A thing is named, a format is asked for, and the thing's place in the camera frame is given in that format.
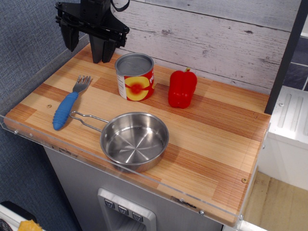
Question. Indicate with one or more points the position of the dark vertical post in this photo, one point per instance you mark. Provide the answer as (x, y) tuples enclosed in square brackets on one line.
[(287, 56)]

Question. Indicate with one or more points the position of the red toy bell pepper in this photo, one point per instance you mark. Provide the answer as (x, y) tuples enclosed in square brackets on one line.
[(181, 88)]

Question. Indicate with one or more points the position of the yellow object bottom left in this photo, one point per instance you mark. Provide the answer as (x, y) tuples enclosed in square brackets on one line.
[(29, 225)]

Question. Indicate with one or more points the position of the white toy sink unit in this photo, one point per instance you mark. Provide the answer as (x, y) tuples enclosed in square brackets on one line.
[(284, 155)]

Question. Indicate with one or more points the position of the grey toy fridge cabinet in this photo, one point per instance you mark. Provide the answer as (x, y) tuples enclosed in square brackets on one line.
[(103, 201)]

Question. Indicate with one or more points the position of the red yellow food can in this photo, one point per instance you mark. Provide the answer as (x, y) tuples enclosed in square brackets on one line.
[(135, 76)]

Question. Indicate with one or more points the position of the blue handled metal fork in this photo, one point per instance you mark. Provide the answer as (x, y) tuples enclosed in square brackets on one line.
[(62, 113)]

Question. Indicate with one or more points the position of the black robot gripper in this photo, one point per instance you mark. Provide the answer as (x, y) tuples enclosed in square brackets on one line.
[(92, 17)]

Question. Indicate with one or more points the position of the small stainless steel pot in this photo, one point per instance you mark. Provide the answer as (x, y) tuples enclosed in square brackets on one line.
[(134, 140)]

